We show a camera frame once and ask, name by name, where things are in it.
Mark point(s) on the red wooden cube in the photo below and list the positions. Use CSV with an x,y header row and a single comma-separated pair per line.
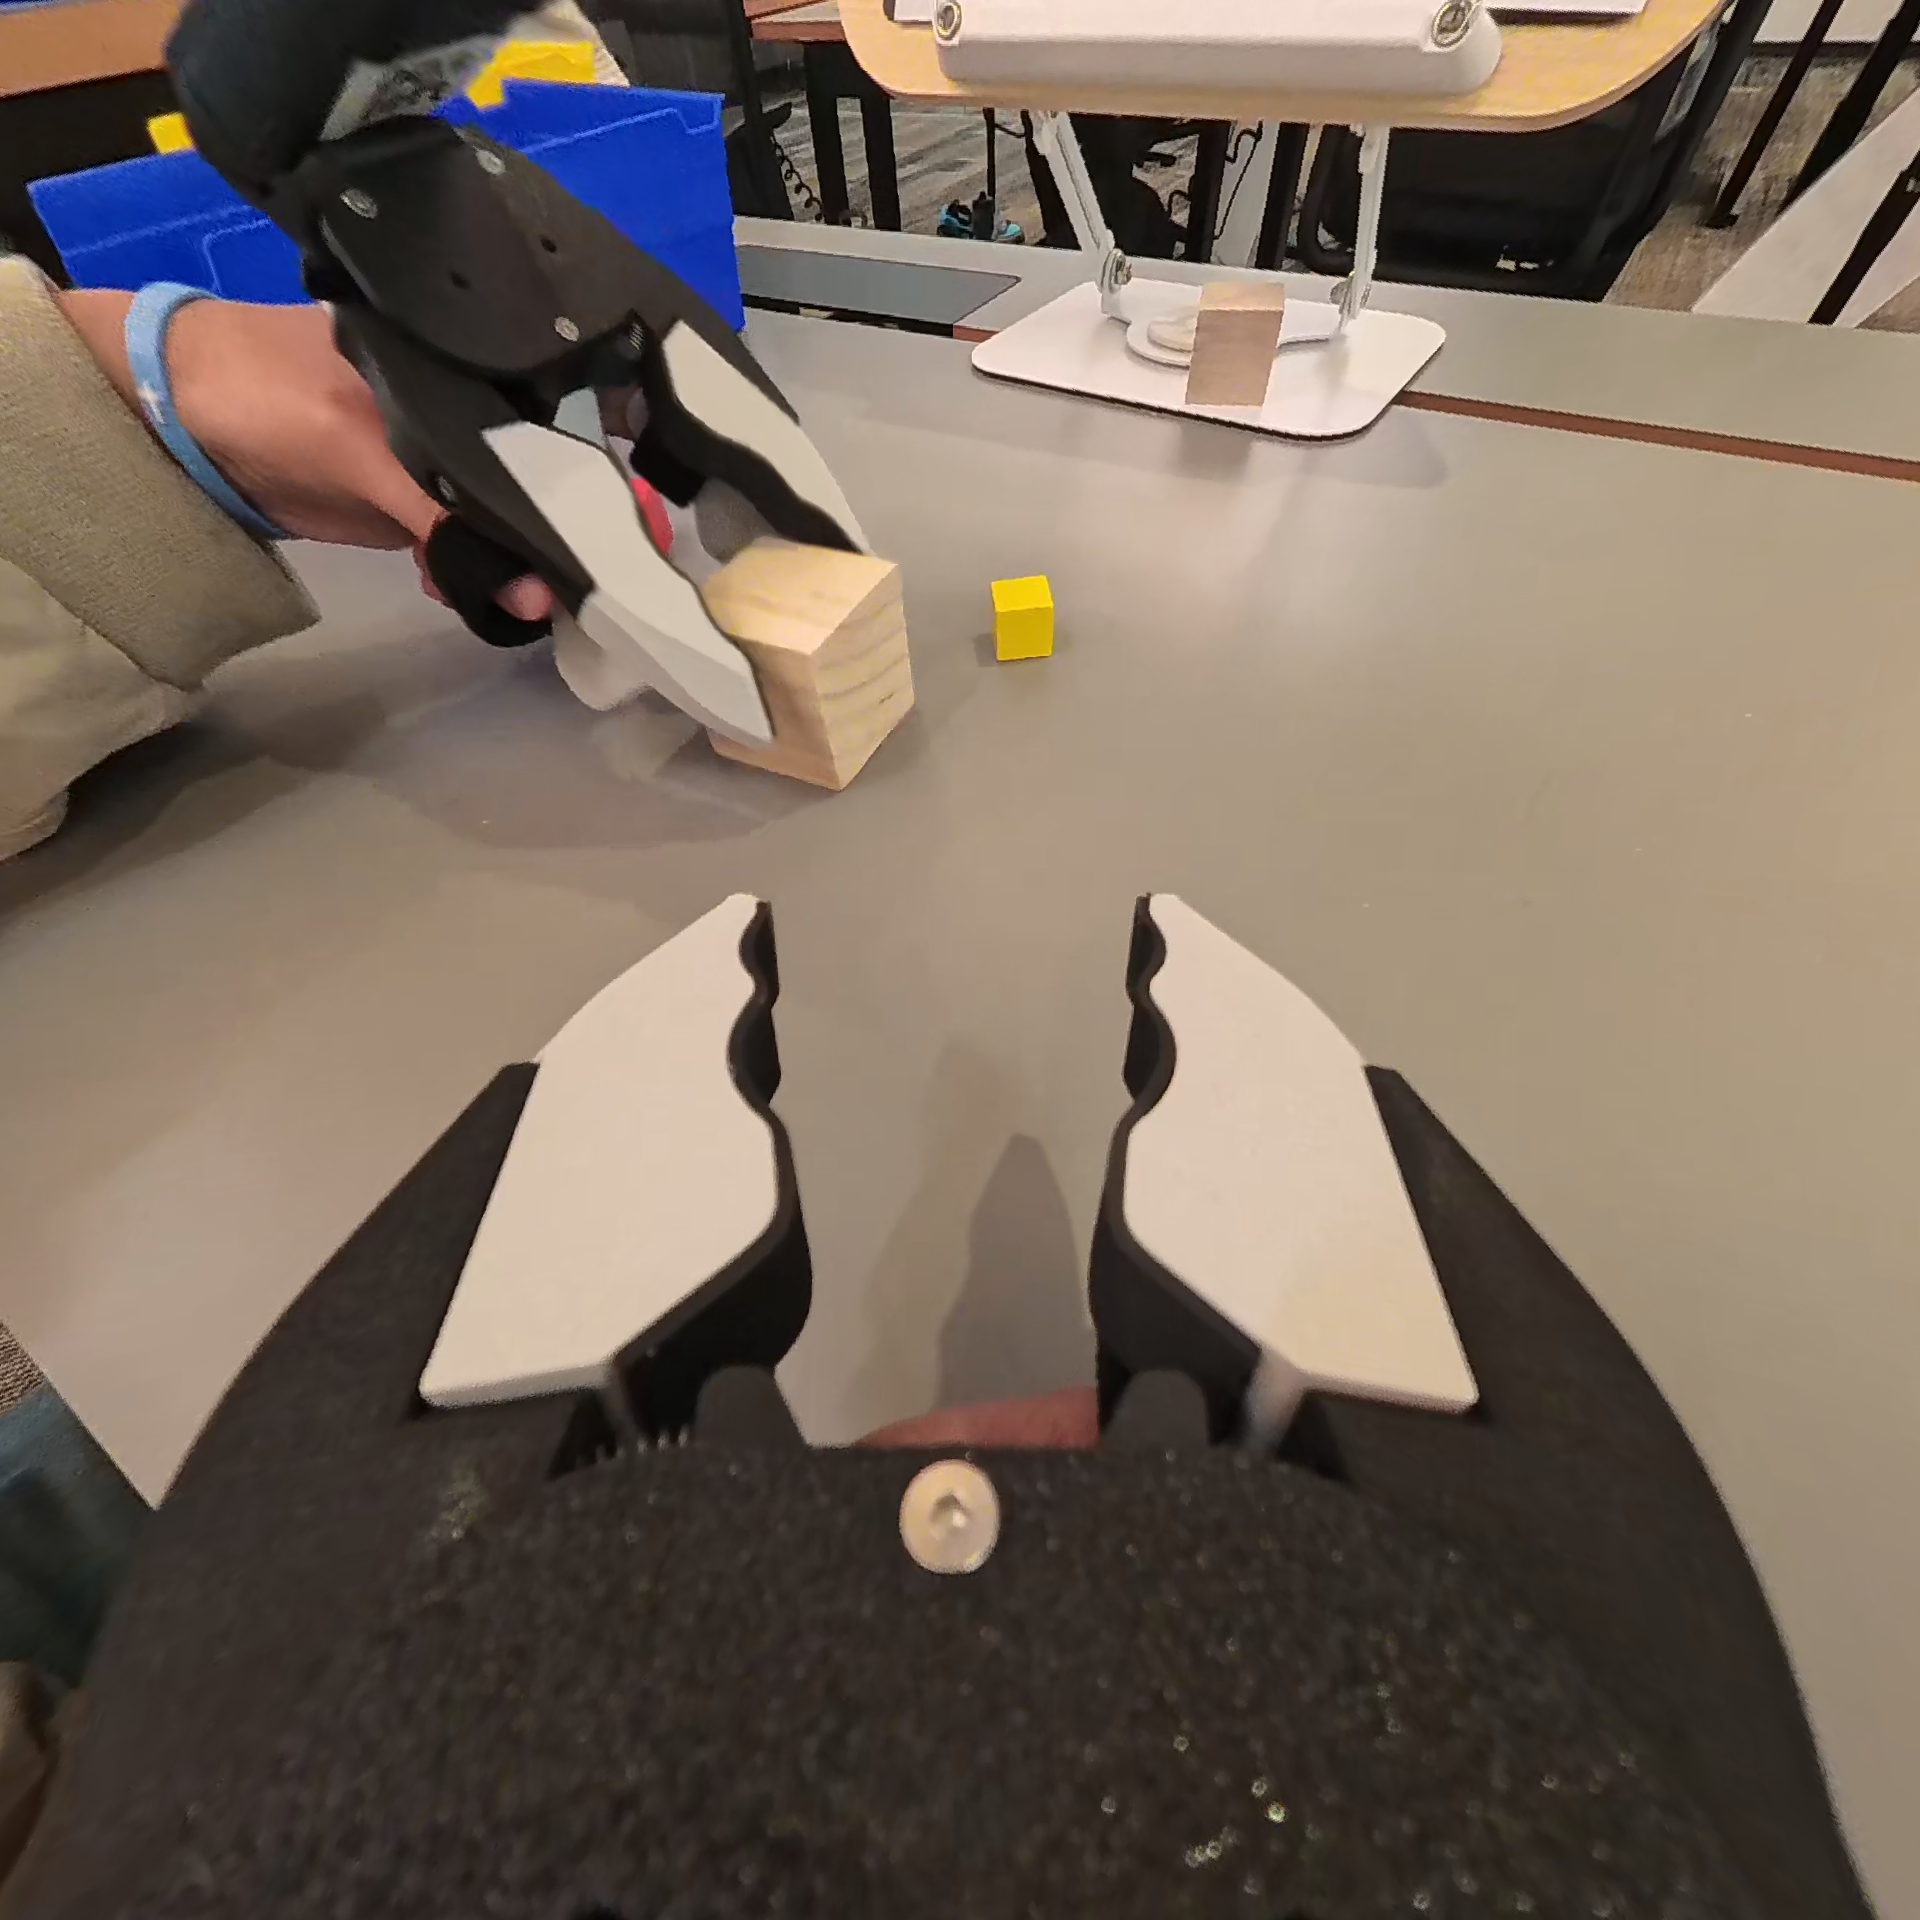
x,y
655,518

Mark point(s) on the black office chair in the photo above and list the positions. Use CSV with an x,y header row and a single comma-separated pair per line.
x,y
1533,195

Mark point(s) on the blue wristband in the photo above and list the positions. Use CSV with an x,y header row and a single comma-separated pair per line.
x,y
196,406

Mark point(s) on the medium wooden cube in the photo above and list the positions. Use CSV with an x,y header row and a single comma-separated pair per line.
x,y
1236,353

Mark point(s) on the yellow wooden cube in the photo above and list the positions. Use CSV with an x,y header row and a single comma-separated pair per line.
x,y
1025,620

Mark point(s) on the yellow plastic bin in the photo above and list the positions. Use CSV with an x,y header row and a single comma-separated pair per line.
x,y
526,59

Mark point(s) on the white folding stand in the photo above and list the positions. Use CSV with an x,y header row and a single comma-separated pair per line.
x,y
1352,362

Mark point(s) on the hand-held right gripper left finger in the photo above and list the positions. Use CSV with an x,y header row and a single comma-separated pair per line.
x,y
610,1200

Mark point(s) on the wooden display board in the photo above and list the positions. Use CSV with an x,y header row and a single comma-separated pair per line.
x,y
1622,76

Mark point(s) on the large wooden cube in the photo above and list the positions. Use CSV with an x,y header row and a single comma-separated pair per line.
x,y
825,675

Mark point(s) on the person's left hand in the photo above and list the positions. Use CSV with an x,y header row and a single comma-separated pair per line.
x,y
301,434

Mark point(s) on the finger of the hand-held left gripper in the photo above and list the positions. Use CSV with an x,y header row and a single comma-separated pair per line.
x,y
766,434
616,586

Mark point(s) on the white slanted panel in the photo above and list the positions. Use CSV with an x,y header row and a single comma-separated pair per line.
x,y
1831,257

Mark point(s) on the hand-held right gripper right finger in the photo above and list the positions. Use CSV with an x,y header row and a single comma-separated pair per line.
x,y
1296,1200

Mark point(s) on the blue plastic bin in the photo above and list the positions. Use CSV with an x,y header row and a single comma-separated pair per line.
x,y
181,227

